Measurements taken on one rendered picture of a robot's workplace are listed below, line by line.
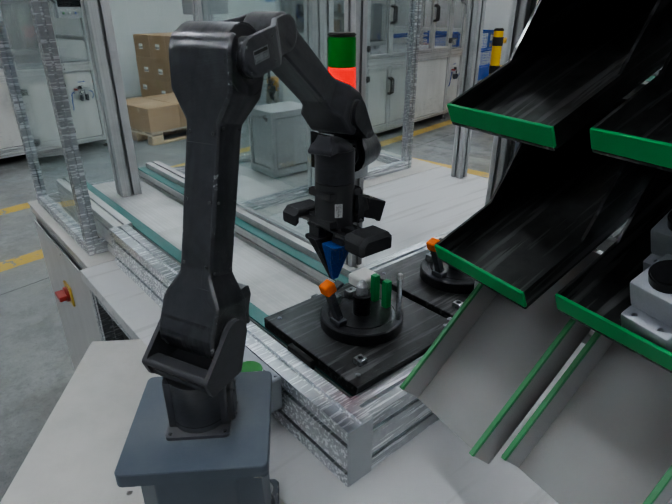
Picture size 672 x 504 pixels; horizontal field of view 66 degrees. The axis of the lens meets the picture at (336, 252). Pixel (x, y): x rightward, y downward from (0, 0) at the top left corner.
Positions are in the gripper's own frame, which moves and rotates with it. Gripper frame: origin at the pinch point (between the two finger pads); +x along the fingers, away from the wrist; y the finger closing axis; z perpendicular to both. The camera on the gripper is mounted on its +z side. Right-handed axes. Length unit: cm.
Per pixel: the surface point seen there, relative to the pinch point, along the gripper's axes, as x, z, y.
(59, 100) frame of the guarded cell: -15, -15, 81
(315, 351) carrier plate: 14.4, -4.7, -1.2
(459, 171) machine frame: 20, 113, 61
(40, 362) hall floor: 110, -22, 178
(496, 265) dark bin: -8.6, 0.7, -26.9
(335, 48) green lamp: -28.4, 15.1, 17.9
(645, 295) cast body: -12.9, -2.8, -42.8
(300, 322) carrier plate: 14.2, -1.5, 6.9
